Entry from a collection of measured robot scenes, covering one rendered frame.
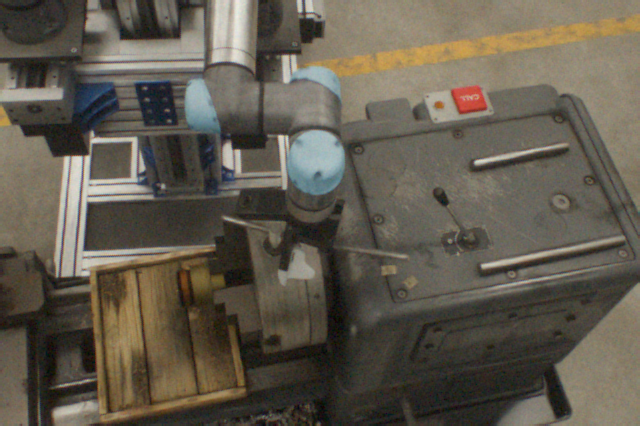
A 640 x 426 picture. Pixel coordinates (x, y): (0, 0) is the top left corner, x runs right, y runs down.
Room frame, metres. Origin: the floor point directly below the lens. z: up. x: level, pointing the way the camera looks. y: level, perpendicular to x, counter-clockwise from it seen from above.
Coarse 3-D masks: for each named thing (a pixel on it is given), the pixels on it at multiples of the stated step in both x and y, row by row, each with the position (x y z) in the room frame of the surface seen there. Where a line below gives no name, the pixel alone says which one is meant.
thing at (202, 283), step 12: (204, 264) 0.65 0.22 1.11; (180, 276) 0.62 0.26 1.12; (192, 276) 0.62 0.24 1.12; (204, 276) 0.62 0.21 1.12; (216, 276) 0.63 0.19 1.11; (180, 288) 0.60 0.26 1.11; (192, 288) 0.60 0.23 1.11; (204, 288) 0.60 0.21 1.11; (216, 288) 0.61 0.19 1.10; (180, 300) 0.58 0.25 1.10; (192, 300) 0.58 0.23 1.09; (204, 300) 0.58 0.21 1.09
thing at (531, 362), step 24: (480, 360) 0.60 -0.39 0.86; (504, 360) 0.61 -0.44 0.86; (528, 360) 0.62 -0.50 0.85; (552, 360) 0.65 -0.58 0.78; (336, 384) 0.52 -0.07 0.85; (384, 384) 0.53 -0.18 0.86; (408, 384) 0.55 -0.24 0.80; (432, 384) 0.57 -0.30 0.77; (456, 384) 0.58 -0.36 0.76; (480, 384) 0.61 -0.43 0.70; (504, 384) 0.63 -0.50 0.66; (528, 384) 0.66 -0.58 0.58; (336, 408) 0.51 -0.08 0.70; (360, 408) 0.52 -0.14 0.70; (384, 408) 0.54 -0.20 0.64; (432, 408) 0.58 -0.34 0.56
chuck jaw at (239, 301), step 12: (228, 288) 0.61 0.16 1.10; (240, 288) 0.61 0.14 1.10; (252, 288) 0.61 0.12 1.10; (216, 300) 0.58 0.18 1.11; (228, 300) 0.58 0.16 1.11; (240, 300) 0.59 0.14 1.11; (252, 300) 0.59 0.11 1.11; (216, 312) 0.57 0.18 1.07; (228, 312) 0.56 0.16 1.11; (240, 312) 0.56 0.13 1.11; (252, 312) 0.56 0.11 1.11; (228, 324) 0.55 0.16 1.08; (240, 324) 0.53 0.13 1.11; (252, 324) 0.54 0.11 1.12; (252, 336) 0.52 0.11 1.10; (276, 336) 0.52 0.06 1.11
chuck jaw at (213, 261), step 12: (228, 228) 0.70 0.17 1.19; (240, 228) 0.70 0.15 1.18; (216, 240) 0.69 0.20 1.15; (228, 240) 0.68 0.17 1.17; (240, 240) 0.69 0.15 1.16; (216, 252) 0.66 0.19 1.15; (228, 252) 0.67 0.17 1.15; (240, 252) 0.67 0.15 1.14; (216, 264) 0.65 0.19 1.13; (228, 264) 0.65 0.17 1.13; (240, 264) 0.66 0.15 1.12
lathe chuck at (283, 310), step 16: (256, 240) 0.65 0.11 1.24; (256, 256) 0.62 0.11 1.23; (272, 256) 0.62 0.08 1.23; (256, 272) 0.59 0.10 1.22; (272, 272) 0.60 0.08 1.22; (256, 288) 0.57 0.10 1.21; (272, 288) 0.57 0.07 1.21; (288, 288) 0.58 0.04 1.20; (304, 288) 0.58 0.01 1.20; (272, 304) 0.55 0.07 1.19; (288, 304) 0.55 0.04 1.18; (304, 304) 0.56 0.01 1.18; (272, 320) 0.53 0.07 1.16; (288, 320) 0.53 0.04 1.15; (304, 320) 0.54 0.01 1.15; (288, 336) 0.52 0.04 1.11; (304, 336) 0.53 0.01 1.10
